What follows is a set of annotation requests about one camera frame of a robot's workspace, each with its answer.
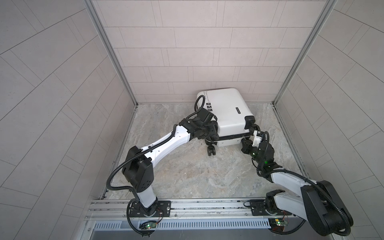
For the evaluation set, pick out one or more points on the right aluminium corner post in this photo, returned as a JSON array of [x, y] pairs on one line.
[[324, 14]]

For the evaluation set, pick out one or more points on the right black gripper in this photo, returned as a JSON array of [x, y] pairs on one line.
[[246, 148]]

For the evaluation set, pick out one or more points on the aluminium mounting rail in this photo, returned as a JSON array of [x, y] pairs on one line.
[[183, 209]]

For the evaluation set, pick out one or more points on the left green circuit board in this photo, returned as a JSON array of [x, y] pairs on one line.
[[148, 225]]

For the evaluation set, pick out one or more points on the aluminium corner post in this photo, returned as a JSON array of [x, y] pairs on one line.
[[108, 46], [324, 14]]

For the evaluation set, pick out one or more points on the right green circuit board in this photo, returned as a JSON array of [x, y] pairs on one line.
[[277, 225]]

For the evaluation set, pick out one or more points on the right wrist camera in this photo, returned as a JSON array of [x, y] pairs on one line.
[[258, 138]]

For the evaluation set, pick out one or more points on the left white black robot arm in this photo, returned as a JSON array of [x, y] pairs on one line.
[[136, 173]]

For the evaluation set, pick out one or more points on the white black-lined carry-on suitcase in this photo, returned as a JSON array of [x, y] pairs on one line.
[[236, 123]]

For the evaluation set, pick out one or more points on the left aluminium corner post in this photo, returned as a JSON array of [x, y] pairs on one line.
[[108, 46]]

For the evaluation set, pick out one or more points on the green circuit board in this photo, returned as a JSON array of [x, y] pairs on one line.
[[148, 225], [277, 225]]

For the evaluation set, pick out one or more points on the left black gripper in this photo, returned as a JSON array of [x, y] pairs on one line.
[[211, 130]]

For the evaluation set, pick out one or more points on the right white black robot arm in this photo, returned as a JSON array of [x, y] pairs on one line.
[[317, 203]]

